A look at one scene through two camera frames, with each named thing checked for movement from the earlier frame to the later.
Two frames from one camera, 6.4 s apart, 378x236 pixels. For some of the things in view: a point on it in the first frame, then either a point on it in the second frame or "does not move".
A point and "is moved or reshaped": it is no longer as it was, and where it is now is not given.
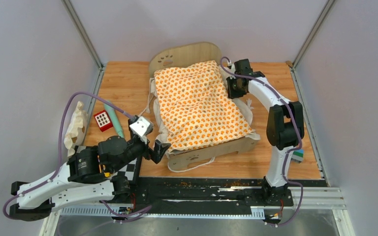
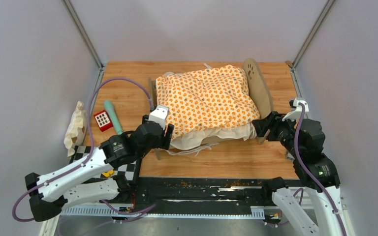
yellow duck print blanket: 195,108 is moved or reshaped
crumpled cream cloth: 75,135 does not move
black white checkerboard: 132,172 does not move
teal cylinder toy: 114,120 does not move
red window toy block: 103,121 does not move
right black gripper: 233,94 -> 270,121
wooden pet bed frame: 186,54 -> 260,82
